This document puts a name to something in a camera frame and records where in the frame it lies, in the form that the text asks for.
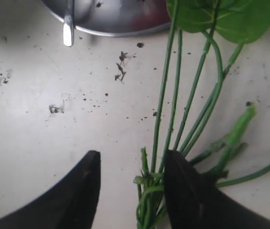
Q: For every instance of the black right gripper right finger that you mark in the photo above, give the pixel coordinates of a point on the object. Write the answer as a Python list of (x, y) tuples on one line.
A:
[(193, 201)]

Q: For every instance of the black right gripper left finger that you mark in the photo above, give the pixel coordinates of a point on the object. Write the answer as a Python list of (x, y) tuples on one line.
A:
[(70, 204)]

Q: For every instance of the steel spoon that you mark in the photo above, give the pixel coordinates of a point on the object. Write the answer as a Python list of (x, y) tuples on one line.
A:
[(68, 27)]

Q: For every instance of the round steel plate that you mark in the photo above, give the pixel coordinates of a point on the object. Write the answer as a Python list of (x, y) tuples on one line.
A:
[(121, 18)]

